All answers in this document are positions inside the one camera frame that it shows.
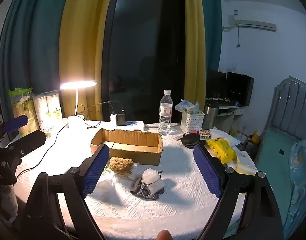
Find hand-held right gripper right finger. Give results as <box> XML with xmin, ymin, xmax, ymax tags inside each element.
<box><xmin>193</xmin><ymin>144</ymin><xmax>284</xmax><ymax>240</ymax></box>

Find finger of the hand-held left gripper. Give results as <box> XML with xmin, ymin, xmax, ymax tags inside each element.
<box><xmin>2</xmin><ymin>115</ymin><xmax>28</xmax><ymax>133</ymax></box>
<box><xmin>5</xmin><ymin>129</ymin><xmax>46</xmax><ymax>157</ymax></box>

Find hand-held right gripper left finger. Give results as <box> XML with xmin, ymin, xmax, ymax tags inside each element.
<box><xmin>18</xmin><ymin>144</ymin><xmax>110</xmax><ymax>240</ymax></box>

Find brown loofah sponge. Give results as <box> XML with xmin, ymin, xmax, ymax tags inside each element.
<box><xmin>108</xmin><ymin>156</ymin><xmax>135</xmax><ymax>174</ymax></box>

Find cardboard box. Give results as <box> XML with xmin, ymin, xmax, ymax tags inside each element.
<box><xmin>90</xmin><ymin>128</ymin><xmax>164</xmax><ymax>166</ymax></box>

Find grey dotted sock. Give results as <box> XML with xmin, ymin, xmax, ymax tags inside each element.
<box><xmin>130</xmin><ymin>175</ymin><xmax>165</xmax><ymax>200</ymax></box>

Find bubble wrap wad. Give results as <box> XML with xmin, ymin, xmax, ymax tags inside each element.
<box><xmin>142</xmin><ymin>168</ymin><xmax>165</xmax><ymax>193</ymax></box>

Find person's right hand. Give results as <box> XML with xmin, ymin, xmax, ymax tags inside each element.
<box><xmin>156</xmin><ymin>230</ymin><xmax>173</xmax><ymax>240</ymax></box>

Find green topped snack bag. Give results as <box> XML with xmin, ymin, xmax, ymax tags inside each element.
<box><xmin>9</xmin><ymin>87</ymin><xmax>40</xmax><ymax>138</ymax></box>

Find yellow plastic bag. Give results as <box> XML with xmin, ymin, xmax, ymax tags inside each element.
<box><xmin>205</xmin><ymin>137</ymin><xmax>237</xmax><ymax>164</ymax></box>

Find black round zip pouch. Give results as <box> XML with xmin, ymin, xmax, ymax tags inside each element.
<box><xmin>181</xmin><ymin>133</ymin><xmax>201</xmax><ymax>149</ymax></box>

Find patterned card box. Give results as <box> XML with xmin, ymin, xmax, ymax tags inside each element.
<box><xmin>198</xmin><ymin>129</ymin><xmax>212</xmax><ymax>140</ymax></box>

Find white papers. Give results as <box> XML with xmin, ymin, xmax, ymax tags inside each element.
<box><xmin>228</xmin><ymin>136</ymin><xmax>257</xmax><ymax>175</ymax></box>

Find white embossed tablecloth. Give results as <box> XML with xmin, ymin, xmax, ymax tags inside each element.
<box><xmin>14</xmin><ymin>119</ymin><xmax>257</xmax><ymax>240</ymax></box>

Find white desk lamp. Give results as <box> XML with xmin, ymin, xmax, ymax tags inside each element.
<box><xmin>60</xmin><ymin>80</ymin><xmax>97</xmax><ymax>131</ymax></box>

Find white plastic basket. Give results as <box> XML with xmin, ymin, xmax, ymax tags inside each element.
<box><xmin>180</xmin><ymin>110</ymin><xmax>205</xmax><ymax>133</ymax></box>

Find steel flask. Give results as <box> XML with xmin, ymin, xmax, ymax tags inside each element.
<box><xmin>203</xmin><ymin>102</ymin><xmax>219</xmax><ymax>130</ymax></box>

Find black power adapter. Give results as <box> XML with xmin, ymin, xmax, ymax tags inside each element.
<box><xmin>117</xmin><ymin>109</ymin><xmax>126</xmax><ymax>126</ymax></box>

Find white power strip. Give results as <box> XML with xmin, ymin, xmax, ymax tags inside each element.
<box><xmin>125</xmin><ymin>121</ymin><xmax>145</xmax><ymax>131</ymax></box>

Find white side desk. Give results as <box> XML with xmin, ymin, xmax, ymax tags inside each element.
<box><xmin>205</xmin><ymin>97</ymin><xmax>246</xmax><ymax>131</ymax></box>

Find yellow tissue pack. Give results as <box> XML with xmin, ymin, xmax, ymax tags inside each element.
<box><xmin>186</xmin><ymin>104</ymin><xmax>201</xmax><ymax>114</ymax></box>

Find teal printed bedding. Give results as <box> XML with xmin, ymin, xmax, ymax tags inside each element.
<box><xmin>254</xmin><ymin>127</ymin><xmax>306</xmax><ymax>232</ymax></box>

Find clear water bottle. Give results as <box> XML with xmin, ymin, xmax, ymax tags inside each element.
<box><xmin>158</xmin><ymin>89</ymin><xmax>173</xmax><ymax>135</ymax></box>

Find blue plastic bag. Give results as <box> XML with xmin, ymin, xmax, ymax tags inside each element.
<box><xmin>175</xmin><ymin>99</ymin><xmax>193</xmax><ymax>112</ymax></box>

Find teal curtain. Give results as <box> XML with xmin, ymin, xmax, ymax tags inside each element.
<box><xmin>0</xmin><ymin>0</ymin><xmax>76</xmax><ymax>120</ymax></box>
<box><xmin>199</xmin><ymin>0</ymin><xmax>222</xmax><ymax>73</ymax></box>

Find black monitor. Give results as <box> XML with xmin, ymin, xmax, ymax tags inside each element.
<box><xmin>206</xmin><ymin>70</ymin><xmax>227</xmax><ymax>99</ymax></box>
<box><xmin>226</xmin><ymin>72</ymin><xmax>255</xmax><ymax>107</ymax></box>

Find yellow curtain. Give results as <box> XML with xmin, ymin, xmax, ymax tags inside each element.
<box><xmin>183</xmin><ymin>0</ymin><xmax>207</xmax><ymax>103</ymax></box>
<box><xmin>58</xmin><ymin>0</ymin><xmax>116</xmax><ymax>120</ymax></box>

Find dark glass door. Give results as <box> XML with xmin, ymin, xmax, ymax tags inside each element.
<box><xmin>100</xmin><ymin>0</ymin><xmax>187</xmax><ymax>125</ymax></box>

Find white air conditioner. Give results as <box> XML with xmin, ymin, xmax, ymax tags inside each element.
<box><xmin>229</xmin><ymin>14</ymin><xmax>277</xmax><ymax>32</ymax></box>

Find black lamp cable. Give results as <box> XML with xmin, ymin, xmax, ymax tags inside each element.
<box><xmin>17</xmin><ymin>122</ymin><xmax>70</xmax><ymax>178</ymax></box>

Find black charger cable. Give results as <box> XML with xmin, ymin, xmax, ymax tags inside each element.
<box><xmin>75</xmin><ymin>101</ymin><xmax>124</xmax><ymax>120</ymax></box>

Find grey metal bed frame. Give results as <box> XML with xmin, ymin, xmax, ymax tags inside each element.
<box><xmin>264</xmin><ymin>76</ymin><xmax>306</xmax><ymax>140</ymax></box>

